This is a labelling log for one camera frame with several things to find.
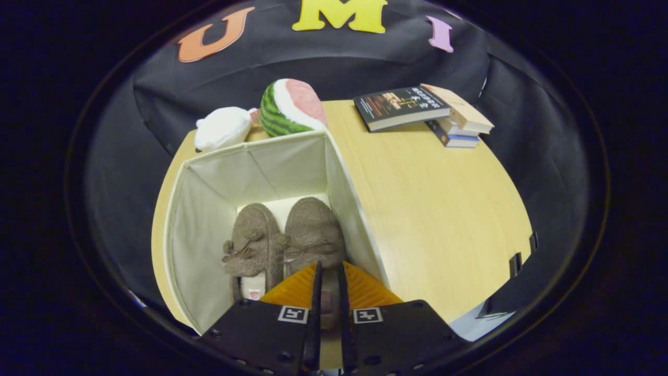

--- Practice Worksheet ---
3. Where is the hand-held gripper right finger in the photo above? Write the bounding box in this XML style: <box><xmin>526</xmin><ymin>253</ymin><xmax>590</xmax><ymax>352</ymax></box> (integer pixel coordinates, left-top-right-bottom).
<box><xmin>337</xmin><ymin>261</ymin><xmax>465</xmax><ymax>374</ymax></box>

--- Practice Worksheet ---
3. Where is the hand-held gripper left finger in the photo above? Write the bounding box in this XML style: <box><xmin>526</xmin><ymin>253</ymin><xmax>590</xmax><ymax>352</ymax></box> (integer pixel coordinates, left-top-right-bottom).
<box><xmin>201</xmin><ymin>261</ymin><xmax>323</xmax><ymax>374</ymax></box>

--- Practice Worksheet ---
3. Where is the brown fuzzy shoe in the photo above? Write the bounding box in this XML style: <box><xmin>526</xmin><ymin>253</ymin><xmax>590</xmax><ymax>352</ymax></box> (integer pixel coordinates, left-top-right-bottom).
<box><xmin>283</xmin><ymin>197</ymin><xmax>347</xmax><ymax>330</ymax></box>
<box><xmin>223</xmin><ymin>203</ymin><xmax>287</xmax><ymax>301</ymax></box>

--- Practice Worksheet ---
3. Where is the grey fabric storage box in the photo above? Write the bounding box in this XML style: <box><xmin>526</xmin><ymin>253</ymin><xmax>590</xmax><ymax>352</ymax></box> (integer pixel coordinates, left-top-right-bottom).
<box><xmin>164</xmin><ymin>131</ymin><xmax>389</xmax><ymax>335</ymax></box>

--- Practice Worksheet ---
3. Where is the blue cover book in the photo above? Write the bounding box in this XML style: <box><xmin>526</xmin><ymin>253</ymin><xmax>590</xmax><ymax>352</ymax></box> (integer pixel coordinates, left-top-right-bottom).
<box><xmin>425</xmin><ymin>120</ymin><xmax>481</xmax><ymax>148</ymax></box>

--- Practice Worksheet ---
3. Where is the white plush toy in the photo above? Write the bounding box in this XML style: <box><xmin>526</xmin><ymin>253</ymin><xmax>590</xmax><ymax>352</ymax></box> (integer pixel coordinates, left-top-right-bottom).
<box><xmin>195</xmin><ymin>107</ymin><xmax>256</xmax><ymax>153</ymax></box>

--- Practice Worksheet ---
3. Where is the white cover book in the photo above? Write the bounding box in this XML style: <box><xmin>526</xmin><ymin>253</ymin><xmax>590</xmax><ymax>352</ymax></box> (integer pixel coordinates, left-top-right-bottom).
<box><xmin>436</xmin><ymin>117</ymin><xmax>480</xmax><ymax>138</ymax></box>

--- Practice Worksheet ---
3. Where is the watermelon slice plush toy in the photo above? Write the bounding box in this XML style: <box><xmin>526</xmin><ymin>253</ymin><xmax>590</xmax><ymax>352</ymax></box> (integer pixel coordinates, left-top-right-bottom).
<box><xmin>259</xmin><ymin>78</ymin><xmax>328</xmax><ymax>138</ymax></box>

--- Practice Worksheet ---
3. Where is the black cover book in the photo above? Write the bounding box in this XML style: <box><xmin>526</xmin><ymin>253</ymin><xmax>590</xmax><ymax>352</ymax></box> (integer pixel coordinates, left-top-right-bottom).
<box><xmin>353</xmin><ymin>86</ymin><xmax>451</xmax><ymax>132</ymax></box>

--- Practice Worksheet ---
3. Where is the beige cover book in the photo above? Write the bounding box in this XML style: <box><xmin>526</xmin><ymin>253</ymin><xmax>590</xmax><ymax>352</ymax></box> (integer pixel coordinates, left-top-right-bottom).
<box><xmin>420</xmin><ymin>84</ymin><xmax>494</xmax><ymax>134</ymax></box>

